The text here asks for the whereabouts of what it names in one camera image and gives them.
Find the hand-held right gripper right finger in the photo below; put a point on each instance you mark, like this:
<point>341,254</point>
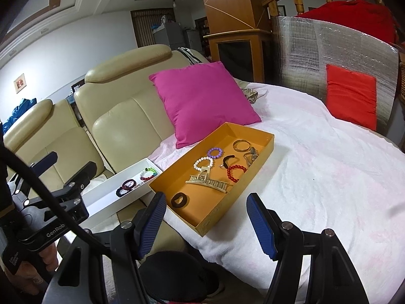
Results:
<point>261,224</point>

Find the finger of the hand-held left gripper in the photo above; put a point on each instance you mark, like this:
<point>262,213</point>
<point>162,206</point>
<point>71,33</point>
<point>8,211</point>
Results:
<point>47,161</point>
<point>85,172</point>

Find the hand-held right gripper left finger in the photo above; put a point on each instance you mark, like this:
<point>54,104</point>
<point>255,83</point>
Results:
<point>148,224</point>

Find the orange cardboard box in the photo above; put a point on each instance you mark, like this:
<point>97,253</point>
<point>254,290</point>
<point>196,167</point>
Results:
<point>202,205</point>

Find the silver bangle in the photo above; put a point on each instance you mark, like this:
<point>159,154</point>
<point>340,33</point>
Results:
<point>250,160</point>

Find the person's left hand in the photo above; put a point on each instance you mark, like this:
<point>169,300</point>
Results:
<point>52,258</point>

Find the white box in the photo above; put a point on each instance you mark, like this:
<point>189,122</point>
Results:
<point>101,196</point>

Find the blue cloth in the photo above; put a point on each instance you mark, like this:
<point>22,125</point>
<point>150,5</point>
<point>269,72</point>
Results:
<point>20,110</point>

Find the gold hair claw clip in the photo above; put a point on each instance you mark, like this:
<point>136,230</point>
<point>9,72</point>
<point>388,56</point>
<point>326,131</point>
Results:
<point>208,182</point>

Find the pale pink embossed blanket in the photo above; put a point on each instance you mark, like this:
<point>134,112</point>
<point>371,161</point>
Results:
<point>316,180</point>

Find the black curved hair clip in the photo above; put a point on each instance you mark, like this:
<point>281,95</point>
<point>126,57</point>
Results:
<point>226,160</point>

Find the beige leather sofa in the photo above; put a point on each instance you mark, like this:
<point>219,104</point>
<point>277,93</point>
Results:
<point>120,101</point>

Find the gold bangle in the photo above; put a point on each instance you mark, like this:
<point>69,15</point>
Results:
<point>235,147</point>

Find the crumpled silver beige cloth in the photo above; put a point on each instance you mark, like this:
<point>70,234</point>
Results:
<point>251,95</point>

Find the magenta cushion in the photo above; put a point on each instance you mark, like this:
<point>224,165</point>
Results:
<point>199,101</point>

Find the red cushion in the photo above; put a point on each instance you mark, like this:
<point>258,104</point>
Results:
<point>351,98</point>

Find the striped cloth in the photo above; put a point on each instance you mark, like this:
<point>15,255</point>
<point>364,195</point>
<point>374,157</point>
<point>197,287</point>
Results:
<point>193,55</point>

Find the grey refrigerator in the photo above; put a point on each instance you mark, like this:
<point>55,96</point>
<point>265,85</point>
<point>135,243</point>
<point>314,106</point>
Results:
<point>172,36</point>

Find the silver insulation sheet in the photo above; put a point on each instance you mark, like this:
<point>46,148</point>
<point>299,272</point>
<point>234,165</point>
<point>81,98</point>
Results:
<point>300,53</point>

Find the wooden cabinet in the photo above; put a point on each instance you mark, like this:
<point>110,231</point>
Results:
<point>231,6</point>

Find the red cloth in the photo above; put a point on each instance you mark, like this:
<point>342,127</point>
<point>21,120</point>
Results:
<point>348,15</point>

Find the framed wall picture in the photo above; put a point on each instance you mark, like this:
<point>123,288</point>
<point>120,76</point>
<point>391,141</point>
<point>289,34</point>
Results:
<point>19,84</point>

